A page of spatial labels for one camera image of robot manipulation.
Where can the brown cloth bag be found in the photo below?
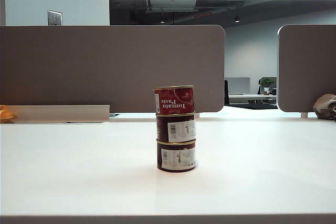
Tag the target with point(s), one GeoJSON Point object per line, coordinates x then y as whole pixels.
{"type": "Point", "coordinates": [324, 106]}

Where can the grey background screen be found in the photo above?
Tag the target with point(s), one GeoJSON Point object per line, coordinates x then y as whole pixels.
{"type": "Point", "coordinates": [237, 85]}

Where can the metal wall switch plate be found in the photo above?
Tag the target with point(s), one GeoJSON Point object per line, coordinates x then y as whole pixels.
{"type": "Point", "coordinates": [54, 17]}

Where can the green potted plant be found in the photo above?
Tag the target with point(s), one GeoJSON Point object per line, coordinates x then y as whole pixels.
{"type": "Point", "coordinates": [267, 82]}

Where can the orange plastic bag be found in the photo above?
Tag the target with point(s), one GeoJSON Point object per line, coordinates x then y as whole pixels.
{"type": "Point", "coordinates": [5, 113]}

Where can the white background desk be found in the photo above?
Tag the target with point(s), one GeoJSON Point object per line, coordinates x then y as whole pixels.
{"type": "Point", "coordinates": [252, 96]}

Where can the red tomato paste can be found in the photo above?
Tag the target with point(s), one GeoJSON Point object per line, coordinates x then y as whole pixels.
{"type": "Point", "coordinates": [173, 100]}
{"type": "Point", "coordinates": [173, 158]}
{"type": "Point", "coordinates": [162, 129]}

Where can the narrow brown desk partition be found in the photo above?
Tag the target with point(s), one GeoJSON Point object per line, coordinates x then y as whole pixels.
{"type": "Point", "coordinates": [309, 64]}

